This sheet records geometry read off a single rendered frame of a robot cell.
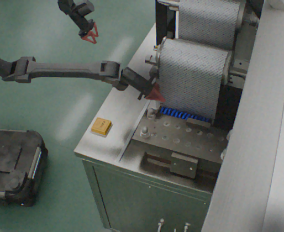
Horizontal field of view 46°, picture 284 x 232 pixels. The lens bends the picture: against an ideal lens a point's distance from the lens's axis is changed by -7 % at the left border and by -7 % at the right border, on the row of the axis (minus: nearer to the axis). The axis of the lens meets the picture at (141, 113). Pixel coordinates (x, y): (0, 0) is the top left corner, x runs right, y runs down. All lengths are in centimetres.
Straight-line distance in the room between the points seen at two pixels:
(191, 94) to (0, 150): 153
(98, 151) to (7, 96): 188
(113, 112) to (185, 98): 39
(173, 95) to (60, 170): 139
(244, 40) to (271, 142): 154
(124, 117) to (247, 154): 110
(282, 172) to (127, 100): 102
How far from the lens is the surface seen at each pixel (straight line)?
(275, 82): 69
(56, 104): 302
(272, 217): 76
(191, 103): 140
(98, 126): 155
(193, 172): 136
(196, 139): 136
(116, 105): 166
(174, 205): 156
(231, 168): 54
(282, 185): 81
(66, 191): 248
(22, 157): 243
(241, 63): 129
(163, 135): 136
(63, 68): 142
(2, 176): 239
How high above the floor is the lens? 210
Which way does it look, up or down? 48 degrees down
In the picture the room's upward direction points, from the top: 3 degrees counter-clockwise
